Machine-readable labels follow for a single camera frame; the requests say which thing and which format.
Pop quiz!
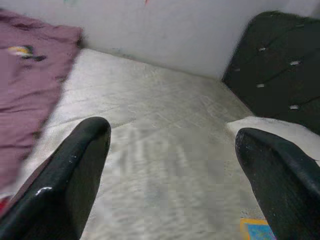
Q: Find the colourful children's book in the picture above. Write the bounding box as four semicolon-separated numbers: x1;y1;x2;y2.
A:
239;217;276;240

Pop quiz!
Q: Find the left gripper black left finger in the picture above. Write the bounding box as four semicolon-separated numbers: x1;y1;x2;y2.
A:
0;116;112;240

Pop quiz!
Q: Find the white quilted mattress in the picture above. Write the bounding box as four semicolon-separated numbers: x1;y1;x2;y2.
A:
19;48;276;240

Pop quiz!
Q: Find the pink cartoon print blanket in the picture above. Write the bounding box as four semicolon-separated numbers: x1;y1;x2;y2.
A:
0;8;83;198

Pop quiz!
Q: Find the beige pillow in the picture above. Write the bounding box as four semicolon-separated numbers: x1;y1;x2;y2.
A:
226;116;320;166

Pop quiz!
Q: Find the black tufted headboard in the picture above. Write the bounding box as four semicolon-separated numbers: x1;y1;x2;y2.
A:
221;10;320;136

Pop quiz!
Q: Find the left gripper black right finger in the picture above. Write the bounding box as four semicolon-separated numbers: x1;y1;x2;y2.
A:
234;127;320;240

